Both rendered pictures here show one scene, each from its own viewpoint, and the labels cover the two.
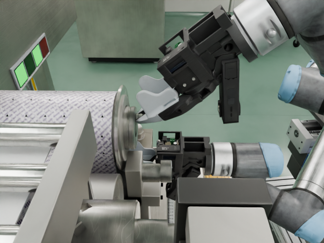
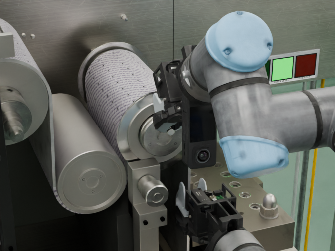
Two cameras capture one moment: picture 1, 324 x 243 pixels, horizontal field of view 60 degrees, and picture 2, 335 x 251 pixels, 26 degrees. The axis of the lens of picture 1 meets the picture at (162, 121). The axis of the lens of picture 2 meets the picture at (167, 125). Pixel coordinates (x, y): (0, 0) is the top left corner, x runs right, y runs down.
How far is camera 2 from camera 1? 0.98 m
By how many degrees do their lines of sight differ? 58
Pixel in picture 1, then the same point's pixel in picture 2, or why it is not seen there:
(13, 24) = not seen: hidden behind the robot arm
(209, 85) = (170, 107)
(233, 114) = (185, 155)
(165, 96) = (161, 106)
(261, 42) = (184, 80)
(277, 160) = not seen: outside the picture
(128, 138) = (141, 134)
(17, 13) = (274, 12)
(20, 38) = not seen: hidden behind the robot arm
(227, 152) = (235, 242)
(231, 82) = (184, 115)
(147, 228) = (10, 113)
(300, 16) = (195, 67)
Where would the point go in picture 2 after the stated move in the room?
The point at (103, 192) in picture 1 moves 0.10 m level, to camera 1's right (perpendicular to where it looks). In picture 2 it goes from (84, 148) to (102, 176)
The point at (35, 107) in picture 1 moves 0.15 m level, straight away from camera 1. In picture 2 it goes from (121, 74) to (173, 52)
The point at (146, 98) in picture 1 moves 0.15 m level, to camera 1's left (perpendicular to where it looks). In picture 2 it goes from (155, 101) to (124, 68)
